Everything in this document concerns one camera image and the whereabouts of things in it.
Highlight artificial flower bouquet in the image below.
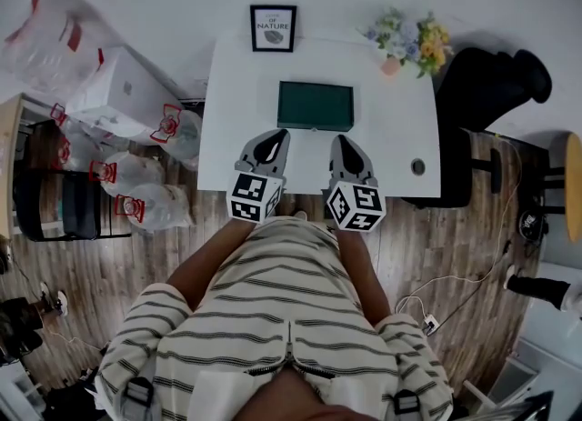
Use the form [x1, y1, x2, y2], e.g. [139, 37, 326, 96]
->
[362, 6, 455, 79]

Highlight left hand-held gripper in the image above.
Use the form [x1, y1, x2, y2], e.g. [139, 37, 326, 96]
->
[226, 128, 292, 226]

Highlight person's right forearm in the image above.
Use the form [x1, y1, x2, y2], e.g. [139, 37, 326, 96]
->
[335, 226, 393, 327]

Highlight black metal cart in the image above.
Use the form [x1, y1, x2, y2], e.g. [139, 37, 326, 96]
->
[12, 118, 134, 243]

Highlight person's striped shirt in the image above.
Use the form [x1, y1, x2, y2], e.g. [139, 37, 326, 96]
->
[94, 216, 456, 421]

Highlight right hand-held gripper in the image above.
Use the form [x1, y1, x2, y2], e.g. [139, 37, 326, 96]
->
[324, 134, 387, 234]

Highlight white cabinet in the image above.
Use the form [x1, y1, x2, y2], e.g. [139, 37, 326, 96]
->
[487, 260, 582, 416]

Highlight clear water jug red label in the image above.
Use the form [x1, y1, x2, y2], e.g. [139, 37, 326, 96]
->
[49, 102, 137, 170]
[114, 182, 196, 233]
[148, 103, 204, 162]
[88, 150, 166, 198]

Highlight white cable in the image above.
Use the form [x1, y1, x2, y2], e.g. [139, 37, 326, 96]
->
[394, 135, 525, 316]

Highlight black device on floor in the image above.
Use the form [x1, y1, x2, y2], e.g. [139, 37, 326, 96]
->
[517, 208, 550, 244]

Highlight round wooden stool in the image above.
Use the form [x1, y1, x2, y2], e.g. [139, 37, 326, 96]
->
[562, 131, 582, 244]

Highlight clear plastic bag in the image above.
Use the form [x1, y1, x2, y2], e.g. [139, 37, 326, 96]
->
[1, 0, 120, 98]

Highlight grey strap buckle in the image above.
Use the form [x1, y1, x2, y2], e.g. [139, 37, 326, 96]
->
[118, 376, 156, 421]
[391, 388, 420, 416]

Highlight black framed picture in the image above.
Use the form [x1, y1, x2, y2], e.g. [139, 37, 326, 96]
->
[249, 4, 298, 54]

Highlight person's left forearm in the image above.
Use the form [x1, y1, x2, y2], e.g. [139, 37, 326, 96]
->
[166, 216, 256, 312]

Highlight white cardboard box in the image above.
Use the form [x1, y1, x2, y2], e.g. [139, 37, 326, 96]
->
[66, 45, 184, 130]

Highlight dark green box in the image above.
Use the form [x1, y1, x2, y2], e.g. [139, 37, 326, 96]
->
[276, 80, 356, 134]

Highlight light wooden shelf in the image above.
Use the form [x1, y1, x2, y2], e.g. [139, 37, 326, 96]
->
[0, 93, 39, 239]

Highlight pink flower vase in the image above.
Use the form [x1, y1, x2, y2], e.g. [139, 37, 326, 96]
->
[380, 55, 403, 77]

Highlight dark green box drawer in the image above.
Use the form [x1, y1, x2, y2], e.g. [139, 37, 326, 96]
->
[276, 120, 355, 134]

